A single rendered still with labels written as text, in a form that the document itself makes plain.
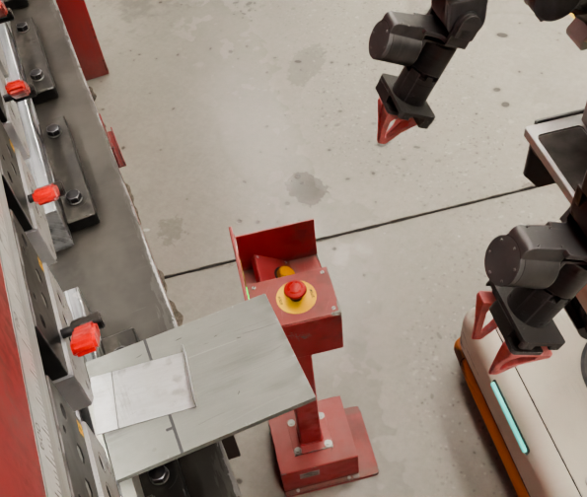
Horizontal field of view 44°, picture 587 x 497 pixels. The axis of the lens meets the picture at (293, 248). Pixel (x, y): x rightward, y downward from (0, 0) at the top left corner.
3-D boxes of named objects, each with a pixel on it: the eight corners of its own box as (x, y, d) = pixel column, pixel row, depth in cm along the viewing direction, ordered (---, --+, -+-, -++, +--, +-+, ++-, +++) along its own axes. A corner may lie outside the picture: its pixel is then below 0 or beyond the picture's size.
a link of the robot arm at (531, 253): (655, 244, 75) (613, 186, 81) (573, 235, 70) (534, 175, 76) (583, 314, 83) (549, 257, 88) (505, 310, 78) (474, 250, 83)
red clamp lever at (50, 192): (54, 182, 75) (61, 179, 84) (15, 196, 74) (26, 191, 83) (61, 199, 75) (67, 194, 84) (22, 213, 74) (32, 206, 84)
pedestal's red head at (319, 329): (343, 347, 136) (340, 292, 122) (260, 368, 134) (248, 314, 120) (318, 266, 148) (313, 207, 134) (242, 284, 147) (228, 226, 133)
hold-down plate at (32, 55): (59, 98, 156) (54, 86, 153) (35, 106, 155) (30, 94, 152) (36, 27, 174) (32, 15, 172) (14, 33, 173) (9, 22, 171)
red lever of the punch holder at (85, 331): (97, 331, 62) (99, 308, 72) (50, 349, 62) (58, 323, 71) (105, 350, 63) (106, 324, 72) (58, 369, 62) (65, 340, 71)
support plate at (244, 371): (316, 400, 93) (316, 396, 92) (118, 483, 88) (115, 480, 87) (265, 297, 104) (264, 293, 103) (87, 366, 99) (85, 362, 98)
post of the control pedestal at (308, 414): (323, 441, 182) (307, 322, 140) (301, 446, 181) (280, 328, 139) (317, 421, 185) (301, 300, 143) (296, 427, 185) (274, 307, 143)
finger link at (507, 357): (478, 389, 90) (521, 344, 84) (457, 341, 95) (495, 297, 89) (520, 388, 93) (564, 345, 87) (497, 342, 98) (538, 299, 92)
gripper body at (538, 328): (516, 352, 85) (553, 314, 80) (481, 285, 92) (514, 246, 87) (557, 352, 88) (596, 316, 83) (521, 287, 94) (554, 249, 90)
